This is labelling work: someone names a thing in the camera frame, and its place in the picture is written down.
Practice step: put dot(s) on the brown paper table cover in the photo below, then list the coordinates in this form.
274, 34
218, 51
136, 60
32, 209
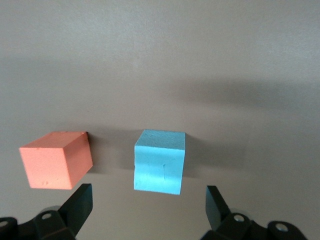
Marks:
160, 62

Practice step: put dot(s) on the blue foam cube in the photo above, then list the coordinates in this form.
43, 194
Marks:
157, 162

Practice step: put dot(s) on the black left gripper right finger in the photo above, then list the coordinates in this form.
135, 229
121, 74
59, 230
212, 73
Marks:
217, 210

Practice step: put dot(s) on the orange foam cube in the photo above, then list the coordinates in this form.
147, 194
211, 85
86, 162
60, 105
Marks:
50, 165

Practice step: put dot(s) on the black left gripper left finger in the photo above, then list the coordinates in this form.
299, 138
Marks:
77, 210

